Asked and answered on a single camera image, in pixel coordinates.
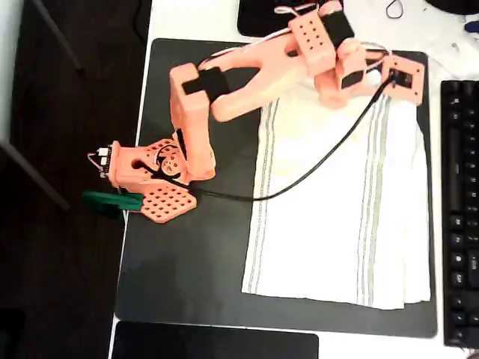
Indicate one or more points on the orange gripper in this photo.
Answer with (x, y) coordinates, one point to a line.
(328, 93)

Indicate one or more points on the white striped towel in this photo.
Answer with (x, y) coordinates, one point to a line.
(318, 232)

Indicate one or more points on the orange robot arm with base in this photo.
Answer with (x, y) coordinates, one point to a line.
(194, 123)

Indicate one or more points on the small black mouse pad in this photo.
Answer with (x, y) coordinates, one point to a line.
(258, 18)

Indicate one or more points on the black rounded object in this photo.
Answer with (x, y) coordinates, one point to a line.
(453, 4)

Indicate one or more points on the small blue object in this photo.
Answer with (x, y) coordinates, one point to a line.
(471, 27)

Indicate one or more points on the black computer keyboard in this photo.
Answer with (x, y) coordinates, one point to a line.
(462, 209)

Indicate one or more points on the large black desk mat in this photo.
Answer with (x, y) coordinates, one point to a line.
(187, 261)

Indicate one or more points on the robot controller circuit board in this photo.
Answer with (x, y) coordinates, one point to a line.
(105, 159)

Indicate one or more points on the green table clamp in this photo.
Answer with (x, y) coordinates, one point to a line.
(112, 200)

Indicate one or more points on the black flat rectangular pad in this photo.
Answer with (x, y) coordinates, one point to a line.
(209, 344)

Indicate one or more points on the white side table with legs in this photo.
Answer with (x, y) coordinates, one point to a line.
(7, 56)

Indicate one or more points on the orange camera mount with camera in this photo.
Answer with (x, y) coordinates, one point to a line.
(415, 86)

